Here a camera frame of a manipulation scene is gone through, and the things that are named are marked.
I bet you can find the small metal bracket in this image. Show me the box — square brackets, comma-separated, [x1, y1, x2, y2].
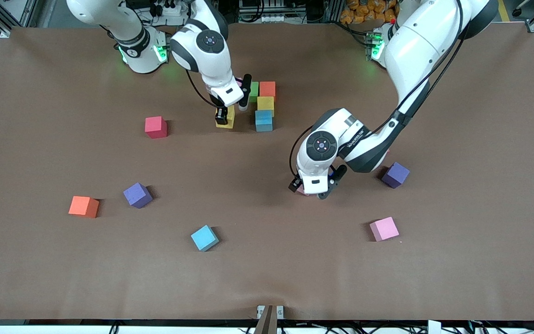
[257, 305, 285, 320]

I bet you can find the bag of orange items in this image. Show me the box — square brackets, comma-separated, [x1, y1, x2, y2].
[340, 0, 400, 25]

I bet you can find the blue foam cube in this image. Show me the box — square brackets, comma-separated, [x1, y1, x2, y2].
[191, 225, 220, 252]
[255, 110, 273, 133]

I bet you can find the grey camera support post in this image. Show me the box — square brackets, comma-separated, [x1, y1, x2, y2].
[254, 305, 278, 334]

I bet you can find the brown paper table cover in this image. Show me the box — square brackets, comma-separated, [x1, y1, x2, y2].
[0, 22, 534, 321]

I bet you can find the white power strip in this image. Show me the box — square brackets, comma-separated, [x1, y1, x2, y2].
[149, 0, 189, 17]

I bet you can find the white table edge rail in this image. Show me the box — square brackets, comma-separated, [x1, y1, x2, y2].
[0, 319, 534, 334]

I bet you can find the purple foam cube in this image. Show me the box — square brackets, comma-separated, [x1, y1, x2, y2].
[381, 161, 411, 189]
[123, 182, 153, 209]

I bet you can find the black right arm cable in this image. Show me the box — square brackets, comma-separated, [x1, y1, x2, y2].
[185, 69, 221, 109]

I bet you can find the metal equipment rack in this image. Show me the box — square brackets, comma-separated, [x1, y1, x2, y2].
[238, 0, 287, 24]

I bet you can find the yellow foam cube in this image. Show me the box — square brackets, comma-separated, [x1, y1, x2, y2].
[257, 96, 275, 116]
[216, 106, 235, 129]

